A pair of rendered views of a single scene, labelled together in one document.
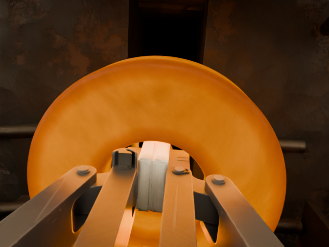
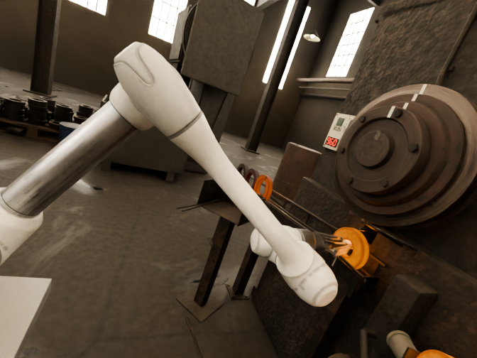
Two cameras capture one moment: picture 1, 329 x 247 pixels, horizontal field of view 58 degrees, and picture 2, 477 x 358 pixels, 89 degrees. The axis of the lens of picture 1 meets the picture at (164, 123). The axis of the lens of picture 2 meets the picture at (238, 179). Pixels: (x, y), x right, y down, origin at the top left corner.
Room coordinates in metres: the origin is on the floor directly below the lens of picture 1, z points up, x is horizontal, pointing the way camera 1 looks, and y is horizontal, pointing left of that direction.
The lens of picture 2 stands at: (-0.65, -0.53, 1.09)
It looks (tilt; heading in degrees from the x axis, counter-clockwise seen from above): 15 degrees down; 63
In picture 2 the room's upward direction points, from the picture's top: 19 degrees clockwise
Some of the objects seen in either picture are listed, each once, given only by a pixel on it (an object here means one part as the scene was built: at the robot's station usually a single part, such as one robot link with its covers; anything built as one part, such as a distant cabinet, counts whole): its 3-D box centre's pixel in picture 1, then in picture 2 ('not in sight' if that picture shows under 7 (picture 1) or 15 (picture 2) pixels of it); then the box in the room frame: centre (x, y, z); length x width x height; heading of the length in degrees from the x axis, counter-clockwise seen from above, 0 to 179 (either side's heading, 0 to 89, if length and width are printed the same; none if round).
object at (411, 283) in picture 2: not in sight; (398, 314); (0.18, -0.23, 0.68); 0.11 x 0.08 x 0.24; 178
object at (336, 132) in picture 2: not in sight; (348, 135); (0.29, 0.34, 1.15); 0.26 x 0.02 x 0.18; 88
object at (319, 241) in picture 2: not in sight; (317, 243); (0.01, 0.01, 0.76); 0.09 x 0.08 x 0.07; 178
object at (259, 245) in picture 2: not in sight; (276, 243); (-0.17, 0.00, 0.75); 0.16 x 0.13 x 0.11; 178
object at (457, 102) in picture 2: not in sight; (395, 157); (0.17, 0.00, 1.11); 0.47 x 0.06 x 0.47; 88
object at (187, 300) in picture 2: not in sight; (215, 248); (-0.10, 0.51, 0.36); 0.26 x 0.20 x 0.72; 123
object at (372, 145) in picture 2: not in sight; (376, 150); (0.08, 0.01, 1.11); 0.28 x 0.06 x 0.28; 88
